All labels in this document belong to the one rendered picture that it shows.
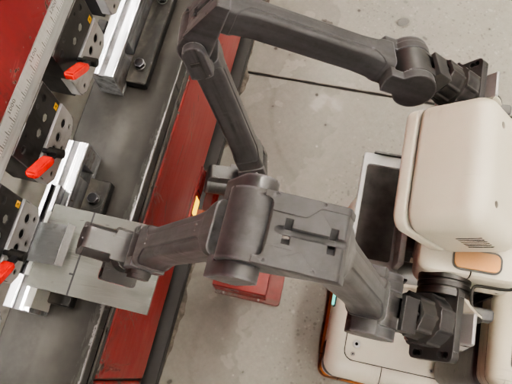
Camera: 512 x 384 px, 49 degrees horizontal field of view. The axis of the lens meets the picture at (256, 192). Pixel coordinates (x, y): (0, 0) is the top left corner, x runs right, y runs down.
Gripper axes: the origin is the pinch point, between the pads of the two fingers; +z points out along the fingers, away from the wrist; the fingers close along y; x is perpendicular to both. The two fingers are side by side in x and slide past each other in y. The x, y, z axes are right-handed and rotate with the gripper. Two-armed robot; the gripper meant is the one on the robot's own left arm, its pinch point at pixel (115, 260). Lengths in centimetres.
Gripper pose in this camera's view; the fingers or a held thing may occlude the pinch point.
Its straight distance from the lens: 116.9
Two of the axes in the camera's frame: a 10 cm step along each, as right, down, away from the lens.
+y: -2.3, 9.2, -3.1
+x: 8.7, 3.4, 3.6
